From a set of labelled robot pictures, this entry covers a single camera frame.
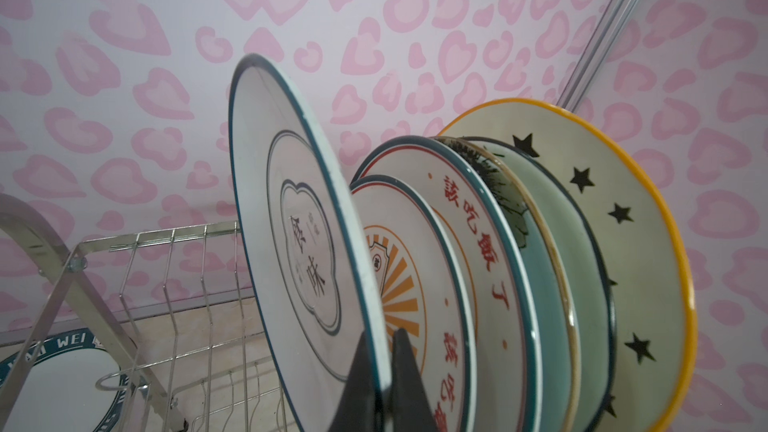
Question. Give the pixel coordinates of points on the white plate black text rim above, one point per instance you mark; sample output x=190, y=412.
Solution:
x=72, y=386

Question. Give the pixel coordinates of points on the mint green flower plate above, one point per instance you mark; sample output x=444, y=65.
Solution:
x=552, y=296

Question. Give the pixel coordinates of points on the halloween cat star plate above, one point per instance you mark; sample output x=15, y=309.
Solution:
x=647, y=266

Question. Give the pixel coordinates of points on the white plate black rings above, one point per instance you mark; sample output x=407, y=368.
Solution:
x=300, y=240

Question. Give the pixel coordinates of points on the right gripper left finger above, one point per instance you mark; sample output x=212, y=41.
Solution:
x=356, y=411

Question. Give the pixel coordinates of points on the silver two-tier dish rack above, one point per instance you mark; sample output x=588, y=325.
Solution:
x=174, y=309

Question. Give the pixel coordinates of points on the orange sunburst plate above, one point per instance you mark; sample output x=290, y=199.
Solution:
x=421, y=284
x=452, y=179

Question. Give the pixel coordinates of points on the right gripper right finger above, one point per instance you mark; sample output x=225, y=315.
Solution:
x=410, y=408

